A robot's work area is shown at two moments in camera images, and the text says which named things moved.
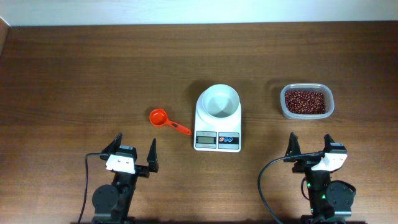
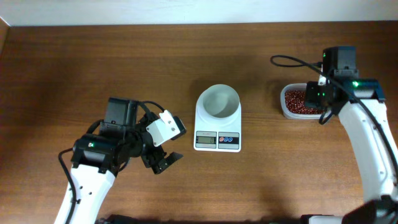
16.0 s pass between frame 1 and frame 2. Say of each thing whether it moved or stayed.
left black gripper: moved
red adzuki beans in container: stayed
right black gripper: moved
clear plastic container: stayed
